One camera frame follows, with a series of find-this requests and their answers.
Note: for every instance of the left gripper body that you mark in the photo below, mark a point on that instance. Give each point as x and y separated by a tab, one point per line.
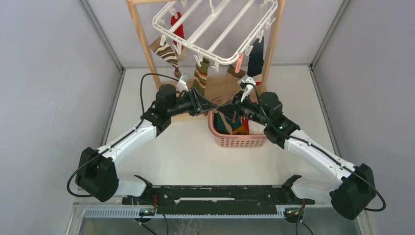
189	103

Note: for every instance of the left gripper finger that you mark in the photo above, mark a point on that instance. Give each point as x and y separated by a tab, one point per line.
204	106
195	95

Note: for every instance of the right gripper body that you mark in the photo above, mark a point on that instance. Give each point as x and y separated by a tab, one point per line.
247	109

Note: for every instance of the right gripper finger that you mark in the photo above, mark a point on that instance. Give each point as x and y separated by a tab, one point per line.
230	111
238	97

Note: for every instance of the tan brown sock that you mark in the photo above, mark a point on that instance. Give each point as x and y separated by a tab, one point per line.
221	90

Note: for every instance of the olive orange striped sock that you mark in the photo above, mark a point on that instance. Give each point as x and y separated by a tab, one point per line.
201	75

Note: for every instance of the navy blue sock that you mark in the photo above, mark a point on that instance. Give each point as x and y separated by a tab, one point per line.
256	61

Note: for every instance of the white plastic clip hanger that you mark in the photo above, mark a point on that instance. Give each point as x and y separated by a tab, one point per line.
223	31

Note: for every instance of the red santa sock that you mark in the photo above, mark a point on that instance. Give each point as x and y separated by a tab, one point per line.
245	123

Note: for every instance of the dark green sock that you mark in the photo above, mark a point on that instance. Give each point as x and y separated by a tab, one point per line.
218	124

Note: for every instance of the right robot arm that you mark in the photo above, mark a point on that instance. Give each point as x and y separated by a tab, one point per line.
348	188

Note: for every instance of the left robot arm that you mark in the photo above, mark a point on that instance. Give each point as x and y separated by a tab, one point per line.
97	171

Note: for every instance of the wooden hanger stand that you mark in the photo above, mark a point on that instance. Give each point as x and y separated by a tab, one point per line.
163	73

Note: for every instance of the mustard yellow sock in basket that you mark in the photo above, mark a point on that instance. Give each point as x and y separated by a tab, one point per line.
241	130

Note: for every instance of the pink laundry basket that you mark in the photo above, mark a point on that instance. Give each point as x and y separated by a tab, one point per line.
231	140

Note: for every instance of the red sock with face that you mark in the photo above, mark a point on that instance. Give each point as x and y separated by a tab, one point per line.
180	29

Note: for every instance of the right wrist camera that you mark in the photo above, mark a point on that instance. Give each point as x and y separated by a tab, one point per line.
247	84

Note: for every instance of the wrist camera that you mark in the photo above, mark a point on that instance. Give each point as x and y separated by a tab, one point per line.
182	83
247	84

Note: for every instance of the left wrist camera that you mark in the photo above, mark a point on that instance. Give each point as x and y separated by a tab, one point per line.
182	83

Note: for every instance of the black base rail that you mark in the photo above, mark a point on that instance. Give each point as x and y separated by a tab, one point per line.
218	200

